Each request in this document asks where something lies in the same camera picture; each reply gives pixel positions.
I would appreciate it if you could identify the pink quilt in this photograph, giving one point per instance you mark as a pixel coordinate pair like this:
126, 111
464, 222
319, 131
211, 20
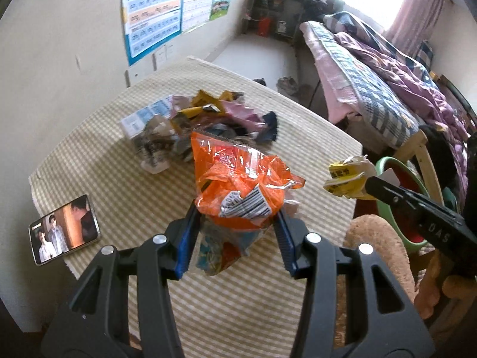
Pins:
417, 78

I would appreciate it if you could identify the blue checked blanket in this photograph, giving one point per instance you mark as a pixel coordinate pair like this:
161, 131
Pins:
369, 93

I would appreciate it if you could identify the blue and orange wall chart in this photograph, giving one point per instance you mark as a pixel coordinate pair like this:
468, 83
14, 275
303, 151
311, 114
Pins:
152, 7

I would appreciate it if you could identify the white and blue milk carton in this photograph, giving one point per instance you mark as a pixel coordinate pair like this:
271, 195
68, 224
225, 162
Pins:
141, 119

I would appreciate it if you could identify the orange snack bag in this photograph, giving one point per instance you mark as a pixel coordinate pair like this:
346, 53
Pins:
231, 171

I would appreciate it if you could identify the dark storage shelf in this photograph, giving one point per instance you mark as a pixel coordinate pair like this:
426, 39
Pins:
275, 3

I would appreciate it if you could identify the wooden frame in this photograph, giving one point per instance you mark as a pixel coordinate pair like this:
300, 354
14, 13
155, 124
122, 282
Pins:
421, 149

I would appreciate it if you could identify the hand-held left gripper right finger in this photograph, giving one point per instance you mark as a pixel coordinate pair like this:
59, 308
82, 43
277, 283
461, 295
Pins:
285, 242

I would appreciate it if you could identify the clear plastic wrapper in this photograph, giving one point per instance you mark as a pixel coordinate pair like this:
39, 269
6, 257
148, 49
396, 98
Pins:
156, 153

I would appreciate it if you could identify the smartphone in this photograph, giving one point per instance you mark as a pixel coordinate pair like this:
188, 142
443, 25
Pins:
63, 229

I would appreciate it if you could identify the blue and orange snack wrapper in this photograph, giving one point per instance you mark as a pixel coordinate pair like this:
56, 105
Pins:
216, 257

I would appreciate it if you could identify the yellow snack wrapper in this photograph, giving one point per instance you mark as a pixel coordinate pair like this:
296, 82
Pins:
203, 97

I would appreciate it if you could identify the yellow and white wrapper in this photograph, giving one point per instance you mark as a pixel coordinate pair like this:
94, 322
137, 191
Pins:
346, 179

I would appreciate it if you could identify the dark blue snack wrapper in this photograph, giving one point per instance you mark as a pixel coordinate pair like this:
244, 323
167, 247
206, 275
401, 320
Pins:
270, 126

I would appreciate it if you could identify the pink curtain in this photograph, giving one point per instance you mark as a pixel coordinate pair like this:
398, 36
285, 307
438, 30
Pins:
417, 11

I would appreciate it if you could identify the green trash bin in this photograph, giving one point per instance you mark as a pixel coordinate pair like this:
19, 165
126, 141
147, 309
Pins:
385, 209

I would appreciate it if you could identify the red container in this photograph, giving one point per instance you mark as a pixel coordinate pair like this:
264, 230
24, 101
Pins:
264, 26

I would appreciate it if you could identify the beige checked tablecloth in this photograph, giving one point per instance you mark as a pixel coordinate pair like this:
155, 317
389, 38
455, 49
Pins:
111, 179

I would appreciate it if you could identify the pink snack wrapper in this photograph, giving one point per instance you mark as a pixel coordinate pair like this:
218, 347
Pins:
238, 113

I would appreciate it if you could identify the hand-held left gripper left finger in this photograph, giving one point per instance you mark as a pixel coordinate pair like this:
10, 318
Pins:
185, 242

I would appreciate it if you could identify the bed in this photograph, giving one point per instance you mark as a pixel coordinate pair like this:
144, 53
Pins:
372, 82

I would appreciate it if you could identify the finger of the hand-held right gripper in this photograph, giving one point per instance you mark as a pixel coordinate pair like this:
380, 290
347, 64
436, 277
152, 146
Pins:
395, 194

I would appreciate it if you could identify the yellow and silver wrapper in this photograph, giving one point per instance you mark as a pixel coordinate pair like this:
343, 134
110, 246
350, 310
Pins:
195, 112

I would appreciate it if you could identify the grey shoes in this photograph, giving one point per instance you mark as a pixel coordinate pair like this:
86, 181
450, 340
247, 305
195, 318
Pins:
287, 84

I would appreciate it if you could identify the white wall socket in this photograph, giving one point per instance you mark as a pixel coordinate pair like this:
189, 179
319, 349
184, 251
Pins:
164, 56

